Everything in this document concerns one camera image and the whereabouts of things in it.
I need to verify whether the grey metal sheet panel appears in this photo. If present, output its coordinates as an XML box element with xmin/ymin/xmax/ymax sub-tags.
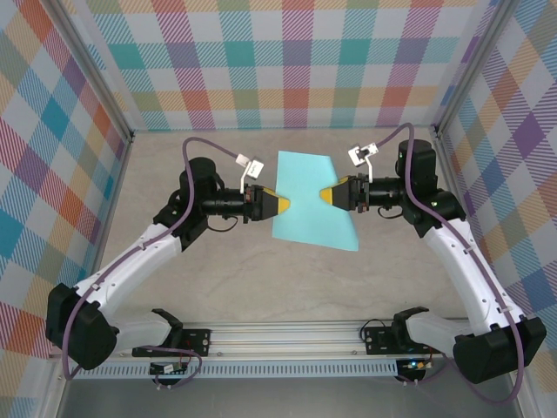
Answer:
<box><xmin>56</xmin><ymin>377</ymin><xmax>523</xmax><ymax>418</ymax></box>

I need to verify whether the thin black base cable loop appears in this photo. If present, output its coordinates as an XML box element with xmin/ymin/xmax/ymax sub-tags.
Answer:
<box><xmin>358</xmin><ymin>319</ymin><xmax>395</xmax><ymax>346</ymax></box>

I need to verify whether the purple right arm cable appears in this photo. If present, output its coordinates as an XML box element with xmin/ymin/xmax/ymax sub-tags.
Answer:
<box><xmin>376</xmin><ymin>122</ymin><xmax>527</xmax><ymax>407</ymax></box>

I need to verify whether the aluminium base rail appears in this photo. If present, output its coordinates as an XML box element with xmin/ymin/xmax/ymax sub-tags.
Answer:
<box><xmin>171</xmin><ymin>320</ymin><xmax>456</xmax><ymax>359</ymax></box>

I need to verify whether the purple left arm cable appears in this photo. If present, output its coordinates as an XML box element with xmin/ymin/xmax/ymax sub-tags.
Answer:
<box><xmin>60</xmin><ymin>137</ymin><xmax>245</xmax><ymax>391</ymax></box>

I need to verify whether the small black circuit board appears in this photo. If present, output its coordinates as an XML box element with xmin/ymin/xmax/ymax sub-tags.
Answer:
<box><xmin>149</xmin><ymin>362</ymin><xmax>189</xmax><ymax>376</ymax></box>

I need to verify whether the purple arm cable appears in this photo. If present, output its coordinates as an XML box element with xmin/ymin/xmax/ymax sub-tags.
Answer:
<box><xmin>60</xmin><ymin>137</ymin><xmax>245</xmax><ymax>391</ymax></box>
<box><xmin>376</xmin><ymin>122</ymin><xmax>527</xmax><ymax>407</ymax></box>

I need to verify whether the slotted grey cable duct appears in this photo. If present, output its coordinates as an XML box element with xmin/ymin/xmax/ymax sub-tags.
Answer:
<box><xmin>67</xmin><ymin>360</ymin><xmax>399</xmax><ymax>380</ymax></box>

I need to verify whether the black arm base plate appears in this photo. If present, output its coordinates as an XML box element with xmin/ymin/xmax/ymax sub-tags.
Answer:
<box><xmin>364</xmin><ymin>326</ymin><xmax>443</xmax><ymax>356</ymax></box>
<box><xmin>132</xmin><ymin>328</ymin><xmax>212</xmax><ymax>359</ymax></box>

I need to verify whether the aluminium frame post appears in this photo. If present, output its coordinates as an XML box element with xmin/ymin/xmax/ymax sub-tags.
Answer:
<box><xmin>48</xmin><ymin>0</ymin><xmax>135</xmax><ymax>143</ymax></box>
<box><xmin>433</xmin><ymin>0</ymin><xmax>517</xmax><ymax>137</ymax></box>

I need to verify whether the light blue paper sheet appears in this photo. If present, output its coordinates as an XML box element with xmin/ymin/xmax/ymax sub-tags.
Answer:
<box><xmin>270</xmin><ymin>150</ymin><xmax>361</xmax><ymax>253</ymax></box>

